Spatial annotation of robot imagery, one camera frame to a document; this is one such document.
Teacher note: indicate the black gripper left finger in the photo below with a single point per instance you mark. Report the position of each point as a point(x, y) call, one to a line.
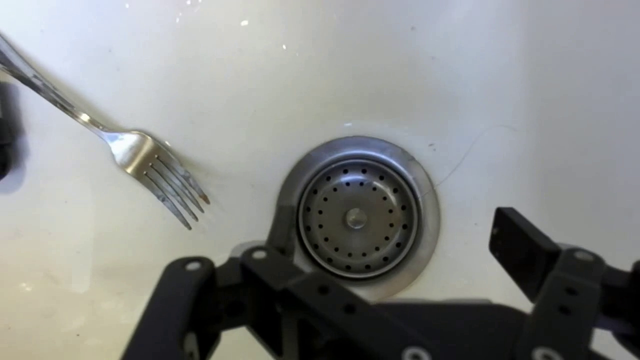
point(292, 312)

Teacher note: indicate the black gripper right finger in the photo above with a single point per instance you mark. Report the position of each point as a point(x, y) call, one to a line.
point(572, 293)

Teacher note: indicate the metal fork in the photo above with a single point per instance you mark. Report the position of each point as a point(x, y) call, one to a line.
point(137, 152)

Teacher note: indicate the metal sink stopper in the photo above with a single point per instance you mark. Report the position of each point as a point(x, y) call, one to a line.
point(359, 219)

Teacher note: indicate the white ceramic sink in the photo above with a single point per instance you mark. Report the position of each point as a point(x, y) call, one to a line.
point(506, 103)

